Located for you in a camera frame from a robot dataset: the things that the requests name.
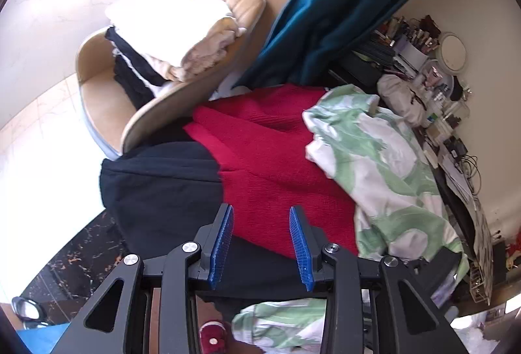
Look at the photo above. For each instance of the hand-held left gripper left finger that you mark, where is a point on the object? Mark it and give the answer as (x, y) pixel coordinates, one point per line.
(222, 248)

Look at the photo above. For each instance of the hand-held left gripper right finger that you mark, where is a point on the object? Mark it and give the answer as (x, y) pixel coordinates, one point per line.
(299, 252)

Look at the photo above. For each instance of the green and white patterned shirt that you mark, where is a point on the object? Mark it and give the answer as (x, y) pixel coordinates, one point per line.
(366, 158)

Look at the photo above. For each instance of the black folded clothes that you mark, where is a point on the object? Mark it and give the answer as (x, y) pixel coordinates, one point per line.
(130, 81)

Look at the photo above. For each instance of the beige folded clothes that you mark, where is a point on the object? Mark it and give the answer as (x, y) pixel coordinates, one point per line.
(203, 52)

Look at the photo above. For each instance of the stack of folded clothes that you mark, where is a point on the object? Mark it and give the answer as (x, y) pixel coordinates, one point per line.
(163, 24)

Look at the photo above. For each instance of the green and white patterned pants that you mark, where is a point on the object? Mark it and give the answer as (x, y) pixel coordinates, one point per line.
(281, 321)

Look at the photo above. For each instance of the black garment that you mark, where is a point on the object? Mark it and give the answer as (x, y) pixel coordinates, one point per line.
(163, 191)

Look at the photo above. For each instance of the red slipper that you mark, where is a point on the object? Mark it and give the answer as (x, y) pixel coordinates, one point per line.
(212, 337)

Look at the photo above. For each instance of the red knit sweater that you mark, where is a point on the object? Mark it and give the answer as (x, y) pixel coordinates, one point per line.
(264, 158)

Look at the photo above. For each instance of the beige cosmetic bag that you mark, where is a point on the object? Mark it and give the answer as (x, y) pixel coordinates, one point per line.
(399, 97)

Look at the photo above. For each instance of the tan leather chair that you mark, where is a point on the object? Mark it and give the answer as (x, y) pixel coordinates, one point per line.
(97, 93)

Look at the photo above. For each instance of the dark oval object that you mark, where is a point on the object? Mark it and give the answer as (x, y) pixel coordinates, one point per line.
(26, 307)

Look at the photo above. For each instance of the clear acrylic organizer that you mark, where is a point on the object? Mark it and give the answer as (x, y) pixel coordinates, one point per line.
(439, 89)

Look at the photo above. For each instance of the teal curtain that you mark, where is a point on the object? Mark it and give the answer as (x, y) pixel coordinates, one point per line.
(325, 12)

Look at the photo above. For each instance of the group of makeup brushes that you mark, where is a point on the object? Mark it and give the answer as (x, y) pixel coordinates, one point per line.
(411, 32)

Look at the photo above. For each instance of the round white mirror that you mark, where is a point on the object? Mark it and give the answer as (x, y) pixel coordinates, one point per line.
(452, 52)

